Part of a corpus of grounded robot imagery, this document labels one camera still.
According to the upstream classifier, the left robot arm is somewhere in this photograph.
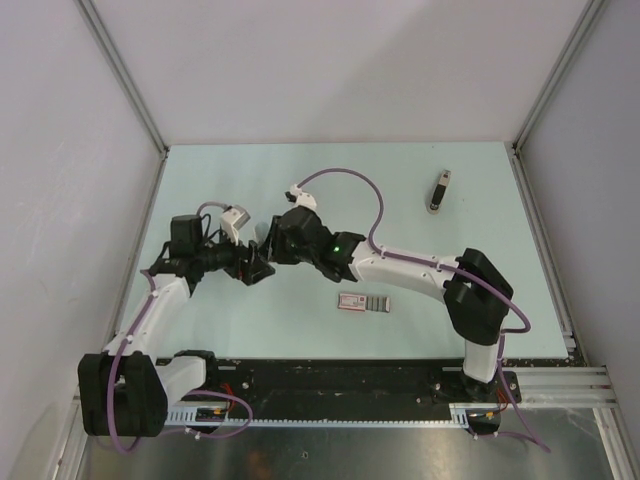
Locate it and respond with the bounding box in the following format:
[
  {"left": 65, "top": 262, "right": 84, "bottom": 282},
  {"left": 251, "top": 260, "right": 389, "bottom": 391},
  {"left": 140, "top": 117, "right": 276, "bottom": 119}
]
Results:
[{"left": 77, "top": 206, "right": 275, "bottom": 438}]

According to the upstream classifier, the red staple box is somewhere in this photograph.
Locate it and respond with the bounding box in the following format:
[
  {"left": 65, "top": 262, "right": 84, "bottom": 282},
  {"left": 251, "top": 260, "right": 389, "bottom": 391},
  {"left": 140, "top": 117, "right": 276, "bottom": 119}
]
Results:
[{"left": 337, "top": 293, "right": 391, "bottom": 313}]

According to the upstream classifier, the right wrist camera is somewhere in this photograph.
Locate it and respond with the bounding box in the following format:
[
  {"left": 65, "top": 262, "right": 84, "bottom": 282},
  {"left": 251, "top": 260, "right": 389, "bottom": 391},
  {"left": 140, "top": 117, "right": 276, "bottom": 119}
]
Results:
[{"left": 285, "top": 184, "right": 317, "bottom": 212}]

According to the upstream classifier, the left aluminium frame post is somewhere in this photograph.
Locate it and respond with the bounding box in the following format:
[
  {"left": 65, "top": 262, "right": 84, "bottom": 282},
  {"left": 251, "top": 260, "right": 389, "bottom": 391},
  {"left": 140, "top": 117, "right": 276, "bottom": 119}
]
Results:
[{"left": 74, "top": 0, "right": 169, "bottom": 157}]

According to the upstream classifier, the right aluminium frame post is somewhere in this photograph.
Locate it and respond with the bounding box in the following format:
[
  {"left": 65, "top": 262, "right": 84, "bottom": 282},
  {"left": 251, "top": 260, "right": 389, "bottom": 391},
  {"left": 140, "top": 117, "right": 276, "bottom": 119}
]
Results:
[{"left": 511, "top": 0, "right": 610, "bottom": 154}]

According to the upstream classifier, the light blue stapler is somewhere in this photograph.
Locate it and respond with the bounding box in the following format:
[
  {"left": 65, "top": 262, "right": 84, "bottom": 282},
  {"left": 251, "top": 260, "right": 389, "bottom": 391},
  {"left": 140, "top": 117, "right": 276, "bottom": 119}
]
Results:
[{"left": 254, "top": 222, "right": 270, "bottom": 246}]

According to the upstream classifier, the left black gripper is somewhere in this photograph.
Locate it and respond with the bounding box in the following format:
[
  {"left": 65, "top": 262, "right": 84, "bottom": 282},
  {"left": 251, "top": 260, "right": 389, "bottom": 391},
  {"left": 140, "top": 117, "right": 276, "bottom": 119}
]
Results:
[{"left": 195, "top": 227, "right": 274, "bottom": 285}]

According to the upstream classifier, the black staple remover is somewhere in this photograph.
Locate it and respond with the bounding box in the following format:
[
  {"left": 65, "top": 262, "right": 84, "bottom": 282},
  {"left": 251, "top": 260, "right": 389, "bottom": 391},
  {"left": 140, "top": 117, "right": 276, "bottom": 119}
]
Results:
[{"left": 428, "top": 170, "right": 451, "bottom": 214}]

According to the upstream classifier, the grey cable duct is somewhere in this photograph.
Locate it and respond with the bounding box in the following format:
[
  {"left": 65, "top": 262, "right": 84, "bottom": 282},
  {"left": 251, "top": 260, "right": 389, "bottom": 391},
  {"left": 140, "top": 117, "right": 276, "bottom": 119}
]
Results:
[{"left": 164, "top": 403, "right": 471, "bottom": 429}]

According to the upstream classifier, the aluminium frame post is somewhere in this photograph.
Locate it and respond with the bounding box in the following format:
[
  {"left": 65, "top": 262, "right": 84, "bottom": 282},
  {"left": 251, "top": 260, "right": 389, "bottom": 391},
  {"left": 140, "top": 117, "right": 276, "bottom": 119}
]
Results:
[
  {"left": 511, "top": 0, "right": 610, "bottom": 154},
  {"left": 74, "top": 0, "right": 169, "bottom": 157}
]

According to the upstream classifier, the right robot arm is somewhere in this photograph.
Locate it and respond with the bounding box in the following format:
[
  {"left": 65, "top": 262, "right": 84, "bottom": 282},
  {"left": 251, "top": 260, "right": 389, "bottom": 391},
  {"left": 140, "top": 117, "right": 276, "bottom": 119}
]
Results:
[{"left": 260, "top": 207, "right": 513, "bottom": 401}]

